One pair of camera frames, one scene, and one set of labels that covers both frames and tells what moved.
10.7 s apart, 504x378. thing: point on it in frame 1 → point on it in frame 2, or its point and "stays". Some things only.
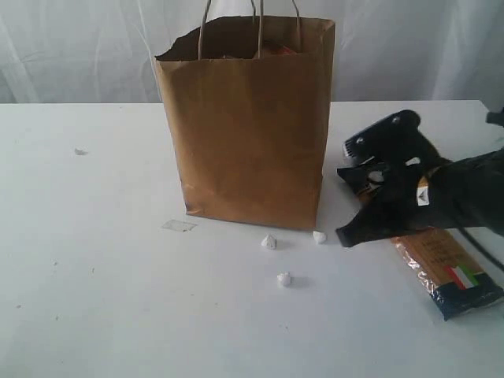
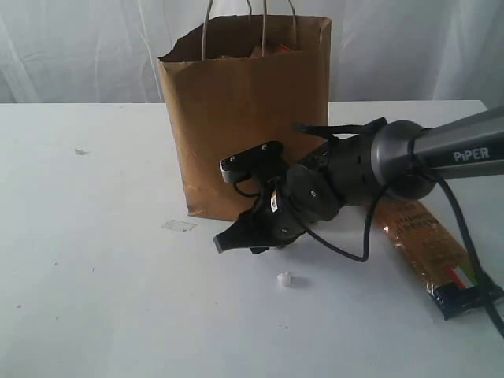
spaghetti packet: [441, 265] stays
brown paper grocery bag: [248, 101] stays
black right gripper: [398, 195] → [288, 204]
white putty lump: [283, 279] stays
